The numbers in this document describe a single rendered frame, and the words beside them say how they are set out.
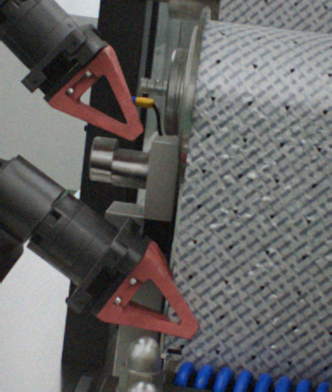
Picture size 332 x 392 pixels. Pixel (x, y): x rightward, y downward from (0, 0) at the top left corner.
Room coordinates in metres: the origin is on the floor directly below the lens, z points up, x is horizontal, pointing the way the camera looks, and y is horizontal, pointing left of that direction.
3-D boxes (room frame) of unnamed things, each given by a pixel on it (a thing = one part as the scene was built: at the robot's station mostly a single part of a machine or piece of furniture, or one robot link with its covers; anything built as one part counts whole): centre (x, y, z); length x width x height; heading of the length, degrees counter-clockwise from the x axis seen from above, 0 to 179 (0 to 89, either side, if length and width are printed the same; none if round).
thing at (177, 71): (0.94, 0.00, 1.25); 0.07 x 0.02 x 0.07; 176
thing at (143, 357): (0.81, 0.00, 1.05); 0.04 x 0.04 x 0.04
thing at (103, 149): (0.98, 0.06, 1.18); 0.04 x 0.02 x 0.04; 176
